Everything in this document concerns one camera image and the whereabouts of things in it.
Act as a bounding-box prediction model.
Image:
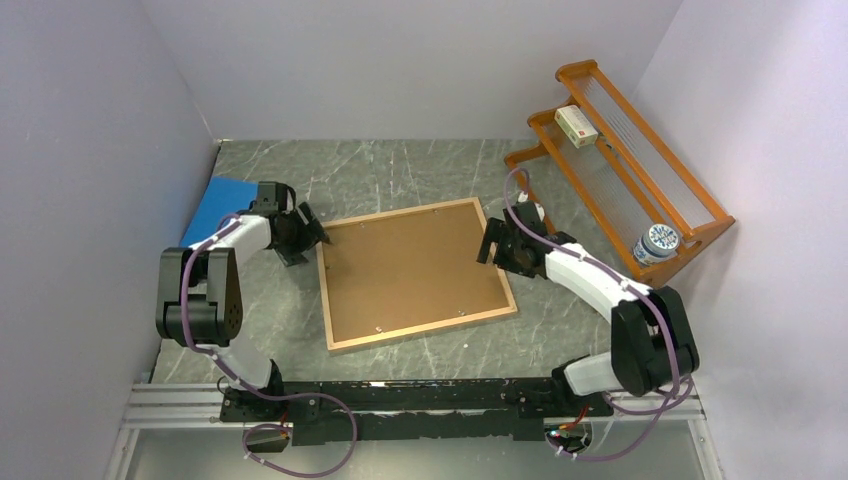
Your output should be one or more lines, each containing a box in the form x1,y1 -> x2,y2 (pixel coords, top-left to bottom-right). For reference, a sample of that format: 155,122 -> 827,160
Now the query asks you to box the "light wooden picture frame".
315,196 -> 519,352

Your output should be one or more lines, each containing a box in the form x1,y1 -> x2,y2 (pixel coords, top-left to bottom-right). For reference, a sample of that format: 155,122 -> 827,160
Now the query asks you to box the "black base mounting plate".
219,377 -> 612,446

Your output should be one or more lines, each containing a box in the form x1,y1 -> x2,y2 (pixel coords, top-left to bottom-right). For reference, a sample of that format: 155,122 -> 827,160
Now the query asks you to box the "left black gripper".
273,202 -> 331,266

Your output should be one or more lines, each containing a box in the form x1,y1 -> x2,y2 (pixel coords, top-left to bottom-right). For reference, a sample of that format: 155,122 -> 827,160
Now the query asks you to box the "blue white ceramic jar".
632,223 -> 681,266

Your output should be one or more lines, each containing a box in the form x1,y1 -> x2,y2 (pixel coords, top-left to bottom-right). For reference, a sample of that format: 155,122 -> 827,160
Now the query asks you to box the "white red small box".
554,105 -> 599,148

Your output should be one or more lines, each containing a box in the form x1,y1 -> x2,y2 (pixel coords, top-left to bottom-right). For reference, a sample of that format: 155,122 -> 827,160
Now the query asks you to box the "aluminium rail frame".
107,384 -> 724,479

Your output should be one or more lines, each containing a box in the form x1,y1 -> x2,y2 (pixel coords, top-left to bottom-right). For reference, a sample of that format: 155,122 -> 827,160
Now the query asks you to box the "blue paper sheet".
179,177 -> 258,247

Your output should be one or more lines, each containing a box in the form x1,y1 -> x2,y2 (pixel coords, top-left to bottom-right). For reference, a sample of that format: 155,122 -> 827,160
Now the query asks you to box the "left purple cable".
180,211 -> 359,478

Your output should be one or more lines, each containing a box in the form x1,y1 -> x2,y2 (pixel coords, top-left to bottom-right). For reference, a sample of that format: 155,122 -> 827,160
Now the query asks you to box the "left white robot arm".
155,181 -> 330,420

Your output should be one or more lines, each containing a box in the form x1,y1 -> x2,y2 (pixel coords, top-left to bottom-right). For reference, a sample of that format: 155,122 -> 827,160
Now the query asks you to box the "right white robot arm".
477,201 -> 700,415

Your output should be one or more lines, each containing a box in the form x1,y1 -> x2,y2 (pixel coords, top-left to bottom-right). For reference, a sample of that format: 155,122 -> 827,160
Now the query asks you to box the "purple cable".
180,211 -> 359,478
503,167 -> 696,463

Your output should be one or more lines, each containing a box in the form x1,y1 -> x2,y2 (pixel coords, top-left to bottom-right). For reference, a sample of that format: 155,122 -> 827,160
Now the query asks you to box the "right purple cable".
503,167 -> 696,463

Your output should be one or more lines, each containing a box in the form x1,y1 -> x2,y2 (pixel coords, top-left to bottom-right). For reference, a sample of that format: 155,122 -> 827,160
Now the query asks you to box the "orange wooden shelf rack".
504,60 -> 736,287

